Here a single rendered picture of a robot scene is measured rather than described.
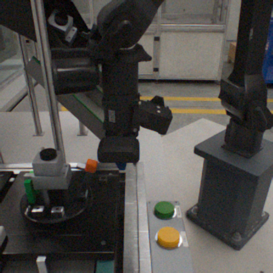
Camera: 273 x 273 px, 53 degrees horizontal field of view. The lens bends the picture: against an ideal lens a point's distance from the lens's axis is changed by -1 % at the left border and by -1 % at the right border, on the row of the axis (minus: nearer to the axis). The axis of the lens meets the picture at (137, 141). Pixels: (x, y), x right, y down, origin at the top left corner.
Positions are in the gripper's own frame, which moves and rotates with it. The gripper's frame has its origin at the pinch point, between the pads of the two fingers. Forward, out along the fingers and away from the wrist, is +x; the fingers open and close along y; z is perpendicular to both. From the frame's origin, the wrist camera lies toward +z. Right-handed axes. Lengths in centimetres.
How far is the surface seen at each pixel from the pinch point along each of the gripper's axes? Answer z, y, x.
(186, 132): 22, 53, 23
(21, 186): -23.0, 5.5, 12.1
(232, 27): 288, 832, 70
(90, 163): -5.8, -0.8, 1.7
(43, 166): -13.8, -2.5, 1.3
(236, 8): 290, 832, 19
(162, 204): 7.9, -0.6, 11.6
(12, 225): -20.3, -6.2, 12.0
